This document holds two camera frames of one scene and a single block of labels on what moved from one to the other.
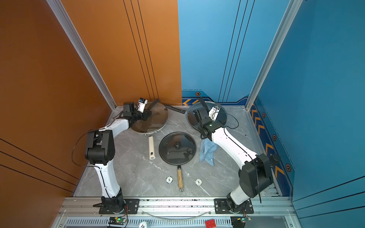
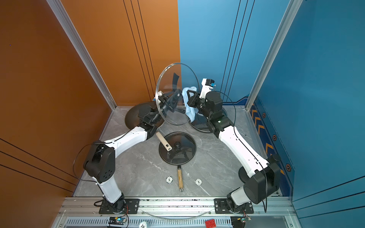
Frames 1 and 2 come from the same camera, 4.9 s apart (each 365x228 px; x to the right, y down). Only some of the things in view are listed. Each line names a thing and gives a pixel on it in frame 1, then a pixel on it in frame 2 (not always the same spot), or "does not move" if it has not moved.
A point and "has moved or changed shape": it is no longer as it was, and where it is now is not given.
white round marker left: [169, 179] does not move
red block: [210, 223] does not move
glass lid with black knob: [177, 148] does not move
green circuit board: [118, 220] does not move
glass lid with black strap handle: [157, 121] has moved or changed shape
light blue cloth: [207, 148] -> [191, 111]
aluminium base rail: [177, 207] does not move
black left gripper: [145, 115] -> [167, 103]
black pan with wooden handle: [177, 148] does not move
